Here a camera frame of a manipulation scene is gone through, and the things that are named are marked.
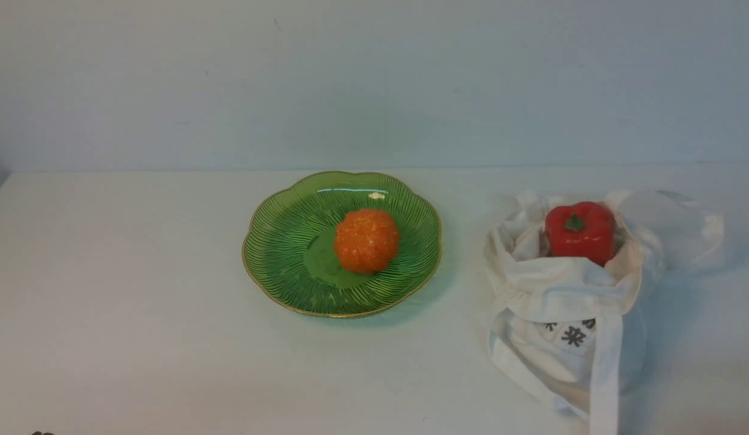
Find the red bell pepper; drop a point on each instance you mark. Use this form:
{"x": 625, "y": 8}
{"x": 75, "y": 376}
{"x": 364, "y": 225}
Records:
{"x": 582, "y": 230}

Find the white cloth bag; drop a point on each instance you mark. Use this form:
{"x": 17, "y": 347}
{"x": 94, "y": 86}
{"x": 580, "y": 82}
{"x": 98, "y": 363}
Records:
{"x": 569, "y": 331}

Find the orange round fruit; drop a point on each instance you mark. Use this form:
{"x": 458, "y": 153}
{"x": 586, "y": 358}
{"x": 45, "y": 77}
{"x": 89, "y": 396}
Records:
{"x": 366, "y": 241}

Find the green ribbed glass plate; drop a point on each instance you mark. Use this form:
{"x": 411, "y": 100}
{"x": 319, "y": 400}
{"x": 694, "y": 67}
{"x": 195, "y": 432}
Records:
{"x": 288, "y": 250}

